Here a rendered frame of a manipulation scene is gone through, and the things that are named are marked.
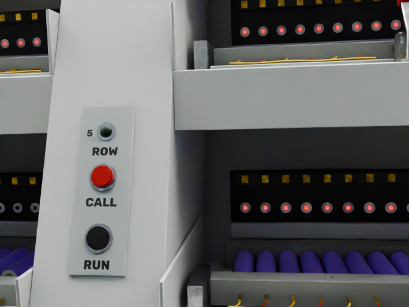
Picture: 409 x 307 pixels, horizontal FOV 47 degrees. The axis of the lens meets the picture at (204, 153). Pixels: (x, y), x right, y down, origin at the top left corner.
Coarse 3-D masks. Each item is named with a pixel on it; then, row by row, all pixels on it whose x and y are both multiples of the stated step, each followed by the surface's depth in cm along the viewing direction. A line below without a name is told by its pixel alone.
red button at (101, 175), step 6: (96, 168) 34; (102, 168) 34; (108, 168) 34; (96, 174) 34; (102, 174) 33; (108, 174) 33; (96, 180) 33; (102, 180) 33; (108, 180) 33; (102, 186) 33
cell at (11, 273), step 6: (24, 258) 45; (30, 258) 46; (12, 264) 44; (18, 264) 44; (24, 264) 44; (30, 264) 45; (6, 270) 43; (12, 270) 42; (18, 270) 43; (12, 276) 42; (18, 276) 42
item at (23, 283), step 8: (0, 224) 52; (8, 224) 52; (16, 224) 52; (24, 224) 51; (32, 224) 51; (0, 232) 52; (8, 232) 52; (16, 232) 52; (24, 232) 52; (32, 232) 51; (32, 272) 33; (16, 280) 31; (24, 280) 32; (16, 288) 31; (24, 288) 32; (16, 296) 31; (24, 296) 32; (24, 304) 32
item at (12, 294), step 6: (0, 276) 39; (6, 276) 39; (0, 282) 38; (6, 282) 38; (12, 282) 38; (0, 288) 38; (6, 288) 38; (12, 288) 38; (0, 294) 38; (6, 294) 38; (12, 294) 38; (0, 300) 37; (6, 300) 38; (12, 300) 38
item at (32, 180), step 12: (0, 180) 52; (12, 180) 51; (24, 180) 51; (36, 180) 51; (0, 192) 52; (12, 192) 52; (24, 192) 52; (36, 192) 52; (12, 204) 52; (24, 204) 52; (0, 216) 52; (12, 216) 52; (24, 216) 52; (36, 216) 52
